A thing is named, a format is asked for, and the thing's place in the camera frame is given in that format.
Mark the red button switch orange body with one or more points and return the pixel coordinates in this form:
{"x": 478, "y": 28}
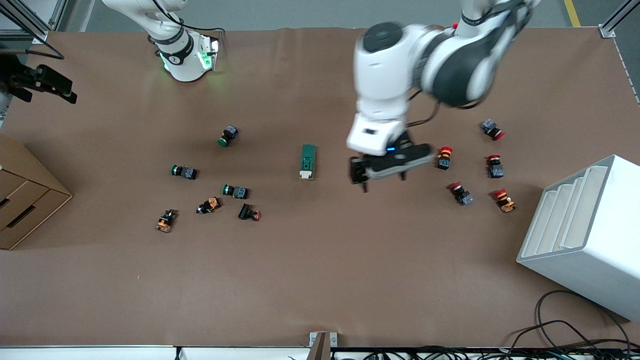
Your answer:
{"x": 504, "y": 200}
{"x": 444, "y": 157}

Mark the metal table clamp bracket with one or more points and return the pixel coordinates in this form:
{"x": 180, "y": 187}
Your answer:
{"x": 322, "y": 345}

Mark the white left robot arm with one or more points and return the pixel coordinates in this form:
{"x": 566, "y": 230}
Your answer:
{"x": 385, "y": 90}

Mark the black knob switch orange body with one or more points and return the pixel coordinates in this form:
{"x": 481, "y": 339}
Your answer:
{"x": 166, "y": 220}
{"x": 208, "y": 205}

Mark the brown table mat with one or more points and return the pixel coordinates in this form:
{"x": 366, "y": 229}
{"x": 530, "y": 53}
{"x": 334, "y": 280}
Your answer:
{"x": 350, "y": 275}

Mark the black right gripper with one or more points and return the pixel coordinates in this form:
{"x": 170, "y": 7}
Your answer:
{"x": 31, "y": 80}

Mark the white slotted storage rack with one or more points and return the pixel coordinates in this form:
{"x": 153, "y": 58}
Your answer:
{"x": 590, "y": 260}

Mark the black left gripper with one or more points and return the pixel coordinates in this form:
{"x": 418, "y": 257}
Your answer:
{"x": 406, "y": 154}

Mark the black switch red body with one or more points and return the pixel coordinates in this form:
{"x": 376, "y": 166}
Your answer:
{"x": 249, "y": 213}

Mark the brown cardboard box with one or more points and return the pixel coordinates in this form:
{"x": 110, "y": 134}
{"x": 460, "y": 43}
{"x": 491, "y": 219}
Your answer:
{"x": 25, "y": 200}

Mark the green push button switch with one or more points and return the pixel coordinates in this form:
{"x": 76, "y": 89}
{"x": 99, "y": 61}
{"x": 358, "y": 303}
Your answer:
{"x": 184, "y": 172}
{"x": 235, "y": 191}
{"x": 228, "y": 135}

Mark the red button switch grey body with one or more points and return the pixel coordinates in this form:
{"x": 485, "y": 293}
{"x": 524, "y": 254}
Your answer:
{"x": 461, "y": 193}
{"x": 495, "y": 166}
{"x": 492, "y": 129}

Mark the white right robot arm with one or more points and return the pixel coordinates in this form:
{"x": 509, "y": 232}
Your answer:
{"x": 182, "y": 65}

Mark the aluminium frame profile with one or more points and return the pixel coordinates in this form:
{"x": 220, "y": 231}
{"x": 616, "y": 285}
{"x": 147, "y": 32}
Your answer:
{"x": 612, "y": 25}
{"x": 35, "y": 31}

